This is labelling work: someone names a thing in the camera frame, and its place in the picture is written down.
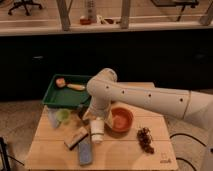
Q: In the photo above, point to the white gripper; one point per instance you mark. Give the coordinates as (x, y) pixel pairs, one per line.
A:
(97, 130)

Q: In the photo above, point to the wooden block brush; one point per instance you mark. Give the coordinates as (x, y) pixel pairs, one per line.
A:
(73, 139)

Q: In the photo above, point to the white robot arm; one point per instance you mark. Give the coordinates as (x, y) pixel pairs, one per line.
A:
(190, 106)

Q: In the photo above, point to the green paper cup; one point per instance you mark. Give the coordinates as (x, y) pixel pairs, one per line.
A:
(63, 115)

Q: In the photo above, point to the clear plastic cup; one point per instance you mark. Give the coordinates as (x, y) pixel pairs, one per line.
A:
(51, 113)

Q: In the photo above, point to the blue grey sponge cloth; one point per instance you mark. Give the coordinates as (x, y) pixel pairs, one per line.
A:
(85, 155)

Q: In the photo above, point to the orange terracotta bowl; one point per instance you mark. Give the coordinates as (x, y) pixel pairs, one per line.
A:
(119, 120)

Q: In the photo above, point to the dark red grape bunch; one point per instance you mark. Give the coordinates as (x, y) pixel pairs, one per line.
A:
(145, 139)

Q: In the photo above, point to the green plastic tray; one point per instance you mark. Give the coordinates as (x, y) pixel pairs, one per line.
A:
(56, 97)

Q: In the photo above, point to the black stand at left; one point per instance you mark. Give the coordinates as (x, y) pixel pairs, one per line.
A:
(4, 157)

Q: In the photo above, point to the red object on shelf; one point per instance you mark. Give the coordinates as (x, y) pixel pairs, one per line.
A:
(84, 21)

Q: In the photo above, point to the black office chair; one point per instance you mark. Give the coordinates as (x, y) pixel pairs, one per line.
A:
(24, 3)

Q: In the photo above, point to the wooden handled brush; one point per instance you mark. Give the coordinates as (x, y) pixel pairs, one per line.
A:
(61, 83)

